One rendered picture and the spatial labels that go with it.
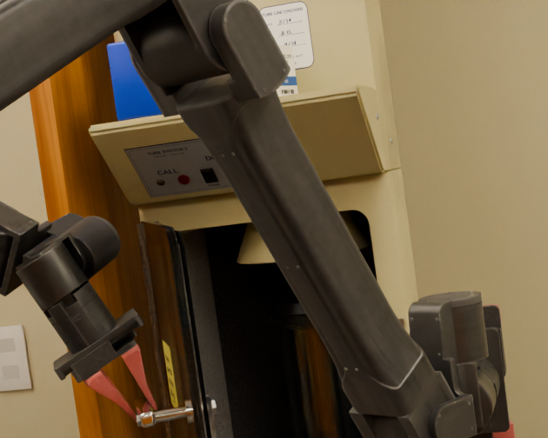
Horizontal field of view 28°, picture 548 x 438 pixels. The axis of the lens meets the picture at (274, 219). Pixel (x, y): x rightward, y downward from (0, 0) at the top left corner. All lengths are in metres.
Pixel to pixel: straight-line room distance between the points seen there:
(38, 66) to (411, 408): 0.42
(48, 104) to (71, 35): 0.62
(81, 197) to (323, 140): 0.32
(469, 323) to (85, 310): 0.40
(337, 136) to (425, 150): 0.51
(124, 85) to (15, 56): 0.59
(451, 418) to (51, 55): 0.46
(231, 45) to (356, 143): 0.50
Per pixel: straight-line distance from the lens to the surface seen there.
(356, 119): 1.21
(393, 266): 1.30
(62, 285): 1.13
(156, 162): 1.29
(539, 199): 1.71
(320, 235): 0.84
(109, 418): 1.37
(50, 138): 1.33
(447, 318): 0.97
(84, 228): 1.20
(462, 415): 0.96
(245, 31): 0.77
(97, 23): 0.73
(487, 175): 1.71
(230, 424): 1.53
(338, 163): 1.26
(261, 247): 1.36
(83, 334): 1.14
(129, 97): 1.27
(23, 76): 0.69
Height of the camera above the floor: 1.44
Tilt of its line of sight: 3 degrees down
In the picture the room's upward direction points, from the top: 8 degrees counter-clockwise
